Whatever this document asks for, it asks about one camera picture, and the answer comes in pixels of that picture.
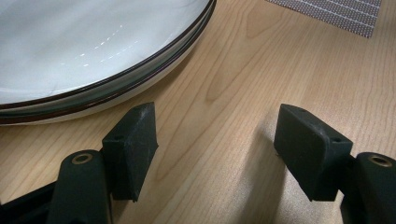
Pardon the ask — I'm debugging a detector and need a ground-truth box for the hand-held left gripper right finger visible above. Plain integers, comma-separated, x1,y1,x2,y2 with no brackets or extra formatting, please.
274,104,396,224

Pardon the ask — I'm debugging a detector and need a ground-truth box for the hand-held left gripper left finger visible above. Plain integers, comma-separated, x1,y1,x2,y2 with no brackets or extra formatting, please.
46,102,159,224

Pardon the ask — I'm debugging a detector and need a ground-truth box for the grey striped placemat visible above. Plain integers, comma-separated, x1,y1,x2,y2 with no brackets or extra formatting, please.
265,0,382,39

